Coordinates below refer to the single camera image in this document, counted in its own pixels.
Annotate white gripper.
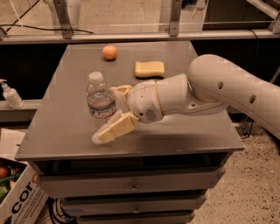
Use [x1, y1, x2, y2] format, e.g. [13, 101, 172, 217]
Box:
[92, 80, 164, 144]

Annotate clear plastic water bottle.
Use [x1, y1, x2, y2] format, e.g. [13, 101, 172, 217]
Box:
[86, 72, 116, 119]

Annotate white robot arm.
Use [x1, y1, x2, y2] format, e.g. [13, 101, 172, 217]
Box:
[92, 54, 280, 144]

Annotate white pump dispenser bottle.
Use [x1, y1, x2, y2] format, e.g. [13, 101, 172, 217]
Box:
[0, 79, 24, 109]

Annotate yellow sponge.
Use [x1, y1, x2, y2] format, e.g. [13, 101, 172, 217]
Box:
[135, 61, 165, 78]

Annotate orange fruit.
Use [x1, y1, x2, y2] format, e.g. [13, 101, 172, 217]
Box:
[102, 45, 117, 60]

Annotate grey metal drawer cabinet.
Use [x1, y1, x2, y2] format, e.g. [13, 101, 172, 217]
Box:
[16, 41, 243, 224]

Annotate white cardboard box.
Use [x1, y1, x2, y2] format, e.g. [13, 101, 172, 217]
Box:
[0, 158, 48, 224]

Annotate grey metal bracket right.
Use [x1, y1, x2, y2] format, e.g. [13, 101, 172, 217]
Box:
[169, 0, 182, 37]

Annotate grey metal bracket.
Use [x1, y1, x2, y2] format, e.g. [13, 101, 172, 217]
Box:
[53, 0, 73, 39]
[169, 0, 182, 37]

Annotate grey metal bracket left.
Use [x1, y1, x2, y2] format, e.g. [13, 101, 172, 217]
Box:
[53, 0, 73, 39]

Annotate black cables under cabinet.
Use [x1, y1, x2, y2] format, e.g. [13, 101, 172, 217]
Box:
[47, 197, 78, 224]

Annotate black cable on ledge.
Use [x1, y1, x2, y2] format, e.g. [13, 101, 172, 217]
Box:
[0, 24, 95, 35]

